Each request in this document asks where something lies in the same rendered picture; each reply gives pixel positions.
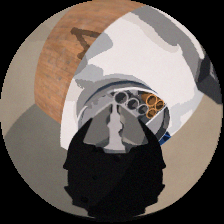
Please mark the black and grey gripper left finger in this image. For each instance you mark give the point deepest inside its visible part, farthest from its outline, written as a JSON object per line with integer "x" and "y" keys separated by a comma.
{"x": 94, "y": 133}

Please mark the blue crate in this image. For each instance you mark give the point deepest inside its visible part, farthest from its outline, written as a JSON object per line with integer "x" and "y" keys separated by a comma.
{"x": 164, "y": 138}

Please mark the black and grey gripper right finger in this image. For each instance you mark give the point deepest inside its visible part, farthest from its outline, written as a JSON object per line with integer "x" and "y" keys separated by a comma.
{"x": 136, "y": 134}

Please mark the bronze bushing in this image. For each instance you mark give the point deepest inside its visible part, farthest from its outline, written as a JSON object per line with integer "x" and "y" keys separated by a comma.
{"x": 159, "y": 105}
{"x": 151, "y": 101}
{"x": 151, "y": 113}

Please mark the grey metal cylinder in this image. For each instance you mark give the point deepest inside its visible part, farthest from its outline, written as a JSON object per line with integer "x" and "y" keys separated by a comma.
{"x": 134, "y": 105}
{"x": 122, "y": 100}
{"x": 144, "y": 109}

